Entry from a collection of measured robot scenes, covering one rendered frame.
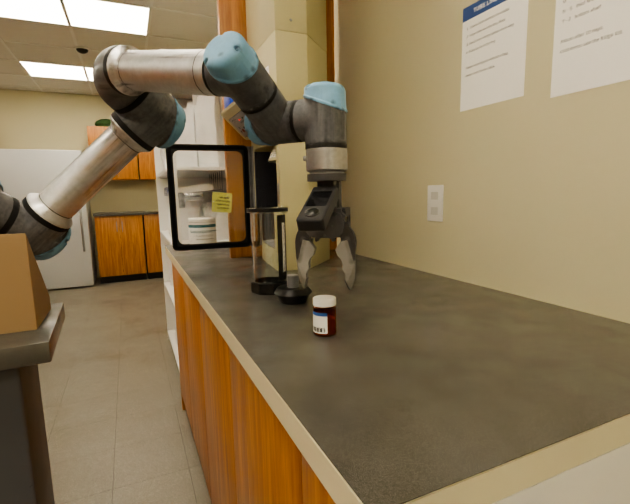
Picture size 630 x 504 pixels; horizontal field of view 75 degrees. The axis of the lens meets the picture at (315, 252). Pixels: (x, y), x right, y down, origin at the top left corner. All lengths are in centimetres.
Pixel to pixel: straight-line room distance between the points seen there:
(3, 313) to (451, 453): 84
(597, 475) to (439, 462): 22
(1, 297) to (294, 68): 102
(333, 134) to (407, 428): 47
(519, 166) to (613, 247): 29
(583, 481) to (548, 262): 61
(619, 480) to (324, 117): 64
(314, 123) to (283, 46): 75
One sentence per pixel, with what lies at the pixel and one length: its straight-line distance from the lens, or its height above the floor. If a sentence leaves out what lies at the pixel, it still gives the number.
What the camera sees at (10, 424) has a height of 77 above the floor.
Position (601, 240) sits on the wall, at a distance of 104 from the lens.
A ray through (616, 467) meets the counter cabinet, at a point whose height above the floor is 88.
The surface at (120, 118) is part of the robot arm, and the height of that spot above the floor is 138.
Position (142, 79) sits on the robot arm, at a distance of 89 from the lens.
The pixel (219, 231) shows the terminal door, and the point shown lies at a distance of 165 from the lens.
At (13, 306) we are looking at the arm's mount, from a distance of 100.
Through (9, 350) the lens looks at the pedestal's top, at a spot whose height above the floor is 93.
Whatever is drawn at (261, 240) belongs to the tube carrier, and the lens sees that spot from 106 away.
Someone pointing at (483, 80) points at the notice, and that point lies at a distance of 127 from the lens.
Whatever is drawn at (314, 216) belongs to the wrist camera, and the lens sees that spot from 65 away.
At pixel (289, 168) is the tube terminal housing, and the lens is 139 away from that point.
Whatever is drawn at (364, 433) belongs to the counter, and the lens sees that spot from 49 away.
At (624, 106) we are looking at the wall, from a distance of 104.
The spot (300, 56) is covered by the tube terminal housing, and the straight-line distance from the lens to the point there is 147.
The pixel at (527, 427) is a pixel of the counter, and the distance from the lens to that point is 55.
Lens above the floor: 120
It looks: 8 degrees down
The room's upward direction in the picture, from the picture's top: 1 degrees counter-clockwise
